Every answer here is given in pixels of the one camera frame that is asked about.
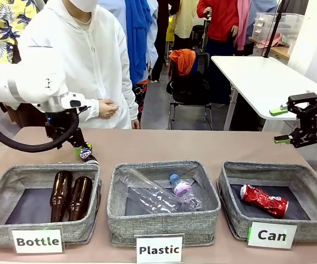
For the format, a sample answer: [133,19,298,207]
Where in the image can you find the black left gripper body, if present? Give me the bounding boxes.
[44,109,79,150]

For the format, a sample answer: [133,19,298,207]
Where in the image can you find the crushed blue soda can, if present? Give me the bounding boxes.
[79,141,100,166]

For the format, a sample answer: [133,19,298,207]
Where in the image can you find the brown glass bottle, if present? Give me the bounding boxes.
[49,170,74,223]
[68,175,93,222]

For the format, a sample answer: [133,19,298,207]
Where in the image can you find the crushed red soda can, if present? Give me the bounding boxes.
[240,184,290,217]

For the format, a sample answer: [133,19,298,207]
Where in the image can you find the large clear plastic bottle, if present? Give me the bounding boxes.
[119,168,185,215]

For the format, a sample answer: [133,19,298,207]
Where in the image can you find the small plastic bottle pink label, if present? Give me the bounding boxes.
[169,173,203,212]

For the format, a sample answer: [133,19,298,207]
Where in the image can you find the person's left forearm white sleeve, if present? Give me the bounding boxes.
[121,79,140,122]

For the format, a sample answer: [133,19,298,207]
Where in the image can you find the person's right forearm white sleeve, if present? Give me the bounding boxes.
[75,97,101,122]

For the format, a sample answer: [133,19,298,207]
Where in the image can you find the grey fabric basket bottle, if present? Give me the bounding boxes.
[0,162,103,248]

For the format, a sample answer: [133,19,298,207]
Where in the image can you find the grey fabric basket can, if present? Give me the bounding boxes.
[217,161,317,243]

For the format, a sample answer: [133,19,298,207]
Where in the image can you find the white sign reading Can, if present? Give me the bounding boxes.
[247,221,298,250]

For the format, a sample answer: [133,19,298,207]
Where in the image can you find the grey fabric basket plastic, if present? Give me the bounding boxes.
[107,159,221,247]

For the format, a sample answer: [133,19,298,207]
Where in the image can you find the person's right hand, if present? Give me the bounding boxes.
[98,98,119,119]

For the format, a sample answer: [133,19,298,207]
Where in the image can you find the white table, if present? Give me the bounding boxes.
[210,56,317,131]

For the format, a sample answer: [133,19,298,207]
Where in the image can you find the pink cloth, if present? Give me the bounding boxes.
[256,32,290,49]

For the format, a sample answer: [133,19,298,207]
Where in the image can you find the black pole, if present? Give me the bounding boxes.
[264,0,288,58]

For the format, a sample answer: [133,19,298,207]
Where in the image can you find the clear plastic storage boxes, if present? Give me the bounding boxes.
[251,12,305,46]

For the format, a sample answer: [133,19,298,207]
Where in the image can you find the person in white hoodie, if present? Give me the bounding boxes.
[18,0,141,130]

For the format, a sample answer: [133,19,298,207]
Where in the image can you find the person with pink scarf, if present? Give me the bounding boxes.
[234,0,279,57]

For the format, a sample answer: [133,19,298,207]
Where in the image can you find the person in red shirt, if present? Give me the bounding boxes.
[196,0,240,105]

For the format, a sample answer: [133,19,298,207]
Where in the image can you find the black office chair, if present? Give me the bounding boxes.
[166,49,213,130]

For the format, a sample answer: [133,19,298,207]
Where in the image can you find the white sign reading Bottle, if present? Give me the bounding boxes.
[11,227,65,254]

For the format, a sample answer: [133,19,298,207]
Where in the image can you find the black bag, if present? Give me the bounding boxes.
[165,71,211,106]

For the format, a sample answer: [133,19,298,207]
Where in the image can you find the person in yellow floral shirt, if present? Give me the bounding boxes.
[0,0,38,64]

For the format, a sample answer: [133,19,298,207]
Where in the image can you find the person with blue scarf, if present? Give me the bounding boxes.
[97,0,159,123]

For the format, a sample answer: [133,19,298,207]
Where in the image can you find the orange cloth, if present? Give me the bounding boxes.
[168,48,197,76]

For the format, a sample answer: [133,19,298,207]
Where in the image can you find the white face mask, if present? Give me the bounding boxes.
[69,0,99,13]

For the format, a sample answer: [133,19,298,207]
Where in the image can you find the white sign reading Plastic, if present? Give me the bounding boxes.
[135,233,185,264]

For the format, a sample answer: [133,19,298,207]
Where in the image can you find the person in cream top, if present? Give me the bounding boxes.
[171,0,202,52]

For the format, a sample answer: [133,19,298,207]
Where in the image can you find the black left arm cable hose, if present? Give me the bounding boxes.
[0,109,80,153]

